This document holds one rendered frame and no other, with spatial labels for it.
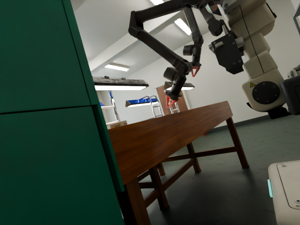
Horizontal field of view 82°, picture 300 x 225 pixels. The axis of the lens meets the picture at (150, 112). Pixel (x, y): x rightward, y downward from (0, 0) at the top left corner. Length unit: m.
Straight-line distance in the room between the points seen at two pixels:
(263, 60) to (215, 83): 4.84
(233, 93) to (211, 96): 0.61
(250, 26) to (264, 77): 0.25
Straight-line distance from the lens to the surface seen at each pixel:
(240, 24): 1.03
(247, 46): 1.01
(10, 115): 0.44
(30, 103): 0.46
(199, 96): 5.86
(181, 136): 0.95
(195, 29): 1.37
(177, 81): 0.97
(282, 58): 5.75
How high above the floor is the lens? 0.73
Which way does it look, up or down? 5 degrees up
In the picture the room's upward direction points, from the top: 17 degrees counter-clockwise
